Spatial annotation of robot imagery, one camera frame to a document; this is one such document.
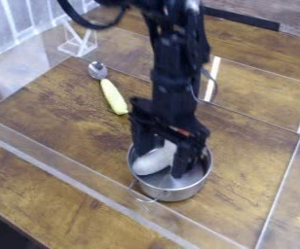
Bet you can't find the spoon with yellow handle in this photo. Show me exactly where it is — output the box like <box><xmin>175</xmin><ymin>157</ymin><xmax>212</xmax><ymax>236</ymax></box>
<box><xmin>88</xmin><ymin>61</ymin><xmax>128</xmax><ymax>115</ymax></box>

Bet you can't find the black cable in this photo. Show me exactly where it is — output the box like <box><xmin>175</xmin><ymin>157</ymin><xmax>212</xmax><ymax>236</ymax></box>
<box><xmin>56</xmin><ymin>0</ymin><xmax>131</xmax><ymax>31</ymax></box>

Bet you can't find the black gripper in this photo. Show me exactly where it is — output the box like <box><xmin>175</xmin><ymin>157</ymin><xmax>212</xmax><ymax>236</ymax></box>
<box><xmin>129</xmin><ymin>93</ymin><xmax>211</xmax><ymax>179</ymax></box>

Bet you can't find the silver pot with handles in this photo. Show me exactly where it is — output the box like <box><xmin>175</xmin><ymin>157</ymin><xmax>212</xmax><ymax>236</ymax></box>
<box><xmin>127</xmin><ymin>147</ymin><xmax>213</xmax><ymax>202</ymax></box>

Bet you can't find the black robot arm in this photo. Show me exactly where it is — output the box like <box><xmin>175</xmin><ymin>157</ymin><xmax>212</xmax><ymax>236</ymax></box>
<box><xmin>96</xmin><ymin>0</ymin><xmax>211</xmax><ymax>178</ymax></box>

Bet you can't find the clear acrylic front barrier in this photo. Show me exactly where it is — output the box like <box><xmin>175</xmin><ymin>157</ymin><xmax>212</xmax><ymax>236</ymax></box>
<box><xmin>0</xmin><ymin>124</ymin><xmax>248</xmax><ymax>249</ymax></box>

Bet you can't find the brown and white plush mushroom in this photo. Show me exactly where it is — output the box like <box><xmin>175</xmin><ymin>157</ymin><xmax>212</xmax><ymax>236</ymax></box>
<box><xmin>133</xmin><ymin>140</ymin><xmax>177</xmax><ymax>176</ymax></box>

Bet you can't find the clear acrylic triangular stand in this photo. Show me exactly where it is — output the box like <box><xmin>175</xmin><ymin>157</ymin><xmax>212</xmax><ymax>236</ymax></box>
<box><xmin>58</xmin><ymin>22</ymin><xmax>99</xmax><ymax>57</ymax></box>

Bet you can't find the black bar on table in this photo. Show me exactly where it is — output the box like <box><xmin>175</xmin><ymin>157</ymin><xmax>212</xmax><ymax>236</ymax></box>
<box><xmin>203</xmin><ymin>6</ymin><xmax>280</xmax><ymax>31</ymax></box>

